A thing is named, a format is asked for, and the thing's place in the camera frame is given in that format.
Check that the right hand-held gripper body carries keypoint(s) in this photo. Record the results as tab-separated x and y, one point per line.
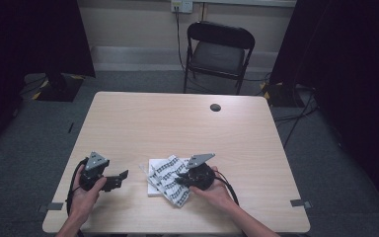
200	177

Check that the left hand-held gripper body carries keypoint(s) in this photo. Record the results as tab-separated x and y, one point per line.
92	174

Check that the white black patterned cloth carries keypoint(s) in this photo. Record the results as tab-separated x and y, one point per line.
169	184

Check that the white caterpillar picture book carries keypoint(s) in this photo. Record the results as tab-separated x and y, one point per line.
153	163

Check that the person's right hand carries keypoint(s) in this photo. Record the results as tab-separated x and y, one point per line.
217	196

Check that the person's left hand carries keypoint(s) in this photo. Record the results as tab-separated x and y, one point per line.
84	202

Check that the grey tape strip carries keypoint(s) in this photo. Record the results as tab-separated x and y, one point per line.
301	203
51	207

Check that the black stand base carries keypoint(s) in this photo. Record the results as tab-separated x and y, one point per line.
281	95
59	89

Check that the black folding chair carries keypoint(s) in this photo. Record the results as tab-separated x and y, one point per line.
217	57

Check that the black curtain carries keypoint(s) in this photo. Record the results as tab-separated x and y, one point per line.
358	65
13	49

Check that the white wall socket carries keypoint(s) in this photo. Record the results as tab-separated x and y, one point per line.
181	5

